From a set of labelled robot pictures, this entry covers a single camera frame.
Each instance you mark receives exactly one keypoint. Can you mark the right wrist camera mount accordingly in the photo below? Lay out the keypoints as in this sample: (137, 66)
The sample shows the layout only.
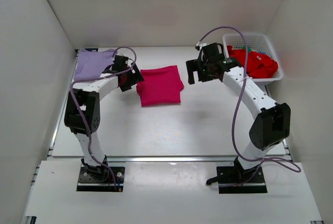
(200, 45)

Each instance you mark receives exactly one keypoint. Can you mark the pink t-shirt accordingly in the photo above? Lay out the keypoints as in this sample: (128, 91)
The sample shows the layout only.
(161, 86)

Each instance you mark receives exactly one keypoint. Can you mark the folded lilac t-shirt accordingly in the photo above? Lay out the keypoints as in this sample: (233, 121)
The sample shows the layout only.
(90, 65)

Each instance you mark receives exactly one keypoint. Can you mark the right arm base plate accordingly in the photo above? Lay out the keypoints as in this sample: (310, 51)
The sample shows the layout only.
(231, 181)

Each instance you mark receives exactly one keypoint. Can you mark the green cloth in basket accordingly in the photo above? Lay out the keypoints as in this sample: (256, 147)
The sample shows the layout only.
(247, 49)

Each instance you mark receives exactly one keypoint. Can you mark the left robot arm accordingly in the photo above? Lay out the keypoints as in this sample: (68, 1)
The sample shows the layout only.
(82, 115)

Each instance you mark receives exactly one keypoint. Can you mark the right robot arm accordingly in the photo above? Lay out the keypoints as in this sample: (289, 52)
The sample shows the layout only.
(271, 120)

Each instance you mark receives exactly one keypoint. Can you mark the white plastic basket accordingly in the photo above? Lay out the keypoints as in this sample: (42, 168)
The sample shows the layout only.
(257, 42)

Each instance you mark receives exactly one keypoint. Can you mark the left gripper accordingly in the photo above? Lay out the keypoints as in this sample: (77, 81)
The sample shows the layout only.
(136, 78)

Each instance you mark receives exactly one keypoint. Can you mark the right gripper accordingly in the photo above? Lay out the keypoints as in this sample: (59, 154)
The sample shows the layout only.
(195, 65)

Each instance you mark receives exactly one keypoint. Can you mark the red cloth in basket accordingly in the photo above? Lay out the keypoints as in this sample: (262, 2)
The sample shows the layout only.
(259, 66)

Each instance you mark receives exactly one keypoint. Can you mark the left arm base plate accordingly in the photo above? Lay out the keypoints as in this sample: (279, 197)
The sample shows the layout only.
(100, 179)

